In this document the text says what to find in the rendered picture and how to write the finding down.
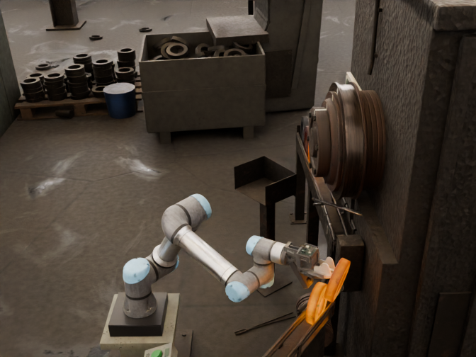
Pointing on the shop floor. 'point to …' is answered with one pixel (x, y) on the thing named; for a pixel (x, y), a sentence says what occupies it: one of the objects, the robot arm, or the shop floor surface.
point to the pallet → (78, 86)
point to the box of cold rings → (200, 84)
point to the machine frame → (417, 185)
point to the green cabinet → (7, 83)
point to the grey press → (279, 47)
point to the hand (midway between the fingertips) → (337, 275)
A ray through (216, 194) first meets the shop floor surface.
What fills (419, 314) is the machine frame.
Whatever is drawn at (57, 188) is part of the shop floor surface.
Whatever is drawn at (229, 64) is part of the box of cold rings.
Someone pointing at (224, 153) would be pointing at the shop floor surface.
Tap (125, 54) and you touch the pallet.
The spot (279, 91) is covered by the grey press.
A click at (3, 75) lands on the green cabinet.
